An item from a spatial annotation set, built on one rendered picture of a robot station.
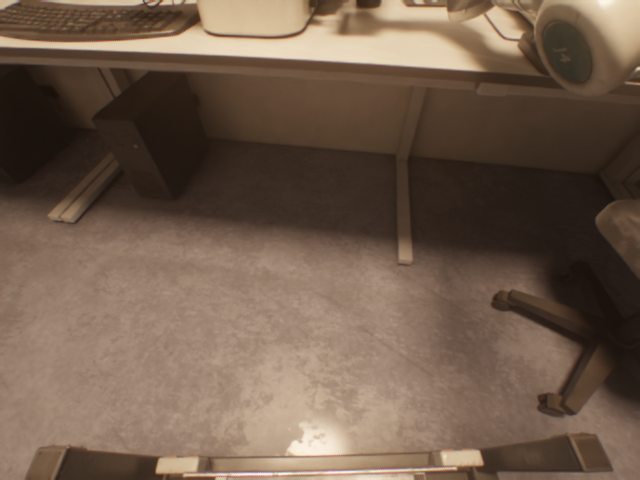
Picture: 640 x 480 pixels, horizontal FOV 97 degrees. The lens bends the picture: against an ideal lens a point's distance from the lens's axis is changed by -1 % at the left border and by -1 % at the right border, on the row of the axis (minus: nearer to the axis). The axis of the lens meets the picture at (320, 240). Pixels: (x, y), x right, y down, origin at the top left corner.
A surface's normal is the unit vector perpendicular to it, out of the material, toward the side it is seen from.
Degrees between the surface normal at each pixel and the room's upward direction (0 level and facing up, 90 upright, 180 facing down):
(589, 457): 0
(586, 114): 90
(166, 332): 0
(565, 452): 90
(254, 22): 90
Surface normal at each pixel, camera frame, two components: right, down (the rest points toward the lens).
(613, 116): -0.15, 0.77
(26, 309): 0.00, -0.62
